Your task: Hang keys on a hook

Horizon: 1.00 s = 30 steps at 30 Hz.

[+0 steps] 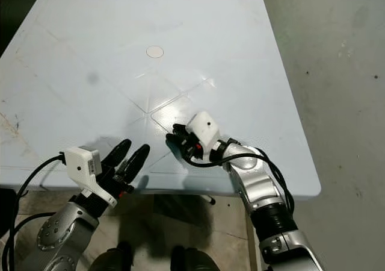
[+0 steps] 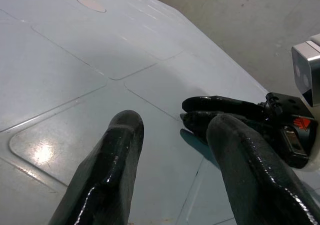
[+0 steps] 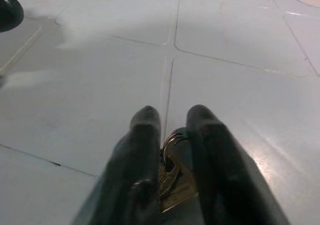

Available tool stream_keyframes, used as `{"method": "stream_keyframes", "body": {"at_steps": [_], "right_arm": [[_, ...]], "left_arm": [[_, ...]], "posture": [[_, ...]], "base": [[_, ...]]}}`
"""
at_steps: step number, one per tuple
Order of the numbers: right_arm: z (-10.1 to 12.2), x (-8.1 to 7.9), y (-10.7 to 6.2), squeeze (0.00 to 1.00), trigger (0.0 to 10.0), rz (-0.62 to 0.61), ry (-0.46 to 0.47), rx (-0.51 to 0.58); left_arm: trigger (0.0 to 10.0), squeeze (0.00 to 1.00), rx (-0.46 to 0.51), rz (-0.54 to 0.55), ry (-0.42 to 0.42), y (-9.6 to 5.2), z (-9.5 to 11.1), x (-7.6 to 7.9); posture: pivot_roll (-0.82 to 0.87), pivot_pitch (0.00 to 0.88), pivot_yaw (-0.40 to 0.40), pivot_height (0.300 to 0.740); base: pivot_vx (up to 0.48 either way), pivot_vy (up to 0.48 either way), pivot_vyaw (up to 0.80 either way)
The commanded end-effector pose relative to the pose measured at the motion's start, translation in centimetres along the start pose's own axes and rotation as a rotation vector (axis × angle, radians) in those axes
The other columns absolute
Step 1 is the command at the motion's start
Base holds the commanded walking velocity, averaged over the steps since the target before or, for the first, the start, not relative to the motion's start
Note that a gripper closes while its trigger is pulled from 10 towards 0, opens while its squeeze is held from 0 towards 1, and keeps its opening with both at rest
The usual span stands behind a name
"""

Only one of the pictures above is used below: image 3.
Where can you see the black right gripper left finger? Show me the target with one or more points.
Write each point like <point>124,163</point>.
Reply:
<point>135,165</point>

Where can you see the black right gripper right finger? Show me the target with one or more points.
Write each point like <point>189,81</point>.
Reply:
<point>220,170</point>

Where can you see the black robot foot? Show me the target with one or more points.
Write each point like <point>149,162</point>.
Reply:
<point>8,11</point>

